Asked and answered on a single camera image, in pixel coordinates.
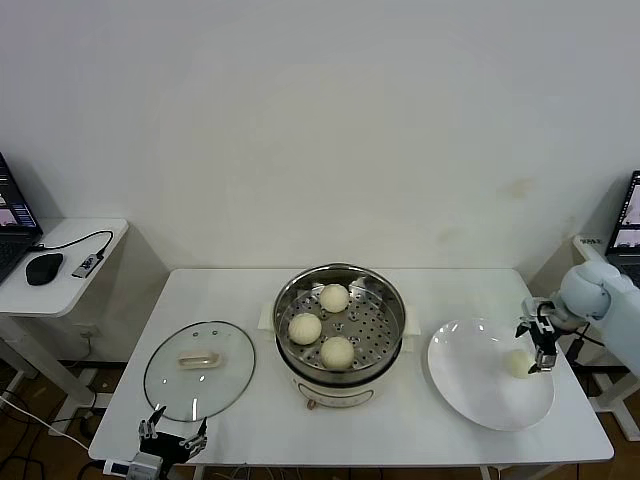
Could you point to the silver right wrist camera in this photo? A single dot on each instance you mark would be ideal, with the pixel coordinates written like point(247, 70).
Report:
point(530, 307)

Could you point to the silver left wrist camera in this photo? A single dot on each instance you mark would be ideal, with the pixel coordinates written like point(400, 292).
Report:
point(145, 467)

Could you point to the white steamed baozi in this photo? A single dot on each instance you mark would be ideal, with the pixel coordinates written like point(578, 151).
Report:
point(334, 298)
point(305, 329)
point(337, 352)
point(517, 365)

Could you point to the stainless steel steamer basket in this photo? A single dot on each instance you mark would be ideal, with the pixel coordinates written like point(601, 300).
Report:
point(385, 310)

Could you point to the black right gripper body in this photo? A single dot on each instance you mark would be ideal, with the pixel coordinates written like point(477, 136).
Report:
point(544, 340)

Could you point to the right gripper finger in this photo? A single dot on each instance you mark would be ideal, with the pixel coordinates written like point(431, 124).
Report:
point(550, 362)
point(536, 365)

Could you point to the black computer mouse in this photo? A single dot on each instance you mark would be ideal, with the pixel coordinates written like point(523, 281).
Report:
point(44, 269)

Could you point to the grey usb hub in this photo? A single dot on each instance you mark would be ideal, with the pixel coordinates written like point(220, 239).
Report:
point(85, 266)

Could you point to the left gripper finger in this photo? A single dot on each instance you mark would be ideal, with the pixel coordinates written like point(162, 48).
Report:
point(200, 442)
point(147, 430)

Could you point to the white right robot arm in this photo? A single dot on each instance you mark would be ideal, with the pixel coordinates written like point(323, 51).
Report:
point(620, 310)

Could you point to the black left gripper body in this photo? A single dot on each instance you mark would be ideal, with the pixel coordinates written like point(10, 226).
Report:
point(167, 448)

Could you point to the cream electric cooker base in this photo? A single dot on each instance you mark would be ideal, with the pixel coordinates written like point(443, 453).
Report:
point(340, 395)

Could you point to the round glass pot lid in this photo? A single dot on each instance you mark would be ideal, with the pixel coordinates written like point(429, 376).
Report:
point(225, 360)

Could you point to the white round plate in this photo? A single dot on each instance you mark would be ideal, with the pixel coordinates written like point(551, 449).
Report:
point(475, 375)

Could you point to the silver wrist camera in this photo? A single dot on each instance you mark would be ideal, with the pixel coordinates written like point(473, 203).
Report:
point(145, 467)
point(530, 307)

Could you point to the black open laptop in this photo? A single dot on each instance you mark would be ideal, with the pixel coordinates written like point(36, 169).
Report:
point(625, 225)
point(12, 250)

